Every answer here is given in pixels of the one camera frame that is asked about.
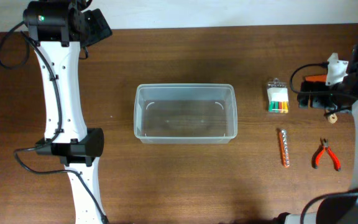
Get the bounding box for red handled pliers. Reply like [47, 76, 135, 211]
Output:
[311, 138, 342, 172]

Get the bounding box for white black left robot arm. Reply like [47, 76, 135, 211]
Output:
[23, 1, 112, 223]

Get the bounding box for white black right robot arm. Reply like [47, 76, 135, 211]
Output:
[273, 44, 358, 223]

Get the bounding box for clear plastic container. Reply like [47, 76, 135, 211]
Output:
[134, 83, 238, 144]

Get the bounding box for orange scraper wooden handle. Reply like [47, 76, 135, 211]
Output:
[304, 73, 339, 124]

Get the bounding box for orange socket bit rail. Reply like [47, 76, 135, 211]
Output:
[278, 129, 290, 168]

